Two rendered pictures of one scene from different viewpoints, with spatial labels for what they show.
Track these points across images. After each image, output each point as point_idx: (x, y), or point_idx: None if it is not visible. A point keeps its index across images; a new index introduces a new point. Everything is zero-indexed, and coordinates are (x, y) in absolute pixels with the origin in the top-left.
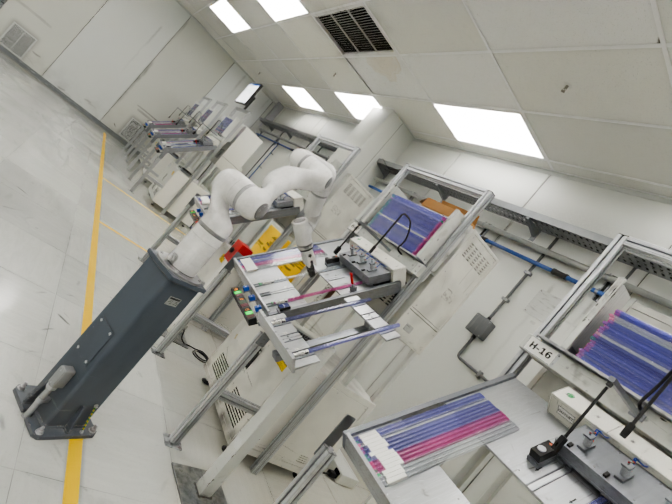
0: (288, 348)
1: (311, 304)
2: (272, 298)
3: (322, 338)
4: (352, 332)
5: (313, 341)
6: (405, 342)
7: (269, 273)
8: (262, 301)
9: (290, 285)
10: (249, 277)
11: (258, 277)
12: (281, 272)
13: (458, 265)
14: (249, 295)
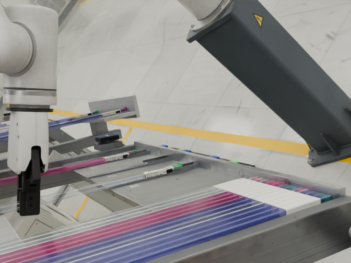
0: (94, 101)
1: (56, 159)
2: (138, 160)
3: (53, 145)
4: (4, 157)
5: (67, 142)
6: None
7: (167, 191)
8: (152, 144)
9: (98, 179)
10: (223, 177)
11: (196, 180)
12: (128, 198)
13: None
14: (188, 150)
